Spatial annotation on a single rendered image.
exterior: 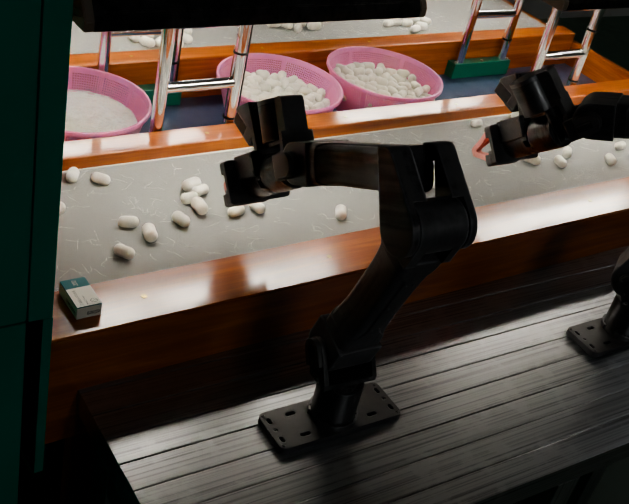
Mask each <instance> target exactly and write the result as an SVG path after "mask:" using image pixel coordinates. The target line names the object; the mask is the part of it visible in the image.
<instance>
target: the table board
mask: <svg viewBox="0 0 629 504"><path fill-rule="evenodd" d="M521 12H523V13H525V14H527V15H528V16H530V17H532V18H533V19H535V20H537V21H539V22H540V23H542V24H544V25H545V26H546V25H547V23H545V22H543V21H541V20H540V19H538V18H536V17H535V16H533V15H531V14H529V13H528V12H526V11H524V10H523V9H522V11H521ZM580 46H581V43H579V42H577V41H576V40H574V39H573V42H572V45H571V47H570V50H573V49H580ZM575 60H576V58H570V59H566V61H565V63H566V64H567V65H569V66H571V67H573V65H574V62H575ZM581 73H582V74H584V75H585V76H587V77H589V78H590V79H592V80H593V81H595V82H597V83H598V82H607V81H616V80H625V79H629V71H627V70H625V69H624V68H622V67H620V66H619V65H617V64H615V63H613V62H612V61H610V60H608V59H607V58H605V57H603V56H601V55H600V54H598V53H596V52H595V51H593V50H591V49H590V51H589V54H588V56H587V59H586V61H585V64H584V66H583V69H582V72H581Z"/></svg>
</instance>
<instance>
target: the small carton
mask: <svg viewBox="0 0 629 504"><path fill-rule="evenodd" d="M59 294H60V295H61V297H62V298H63V300H64V301H65V303H66V304H67V306H68V308H69V309H70V311H71V312H72V314H73V315H74V317H75V318H76V320H77V319H82V318H86V317H91V316H96V315H100V314H101V311H102V302H101V300H100V299H99V297H98V296H97V294H96V293H95V291H94V290H93V288H92V287H91V285H90V284H89V283H88V281H87V280H86V278H85V277H80V278H75V279H70V280H65V281H60V287H59Z"/></svg>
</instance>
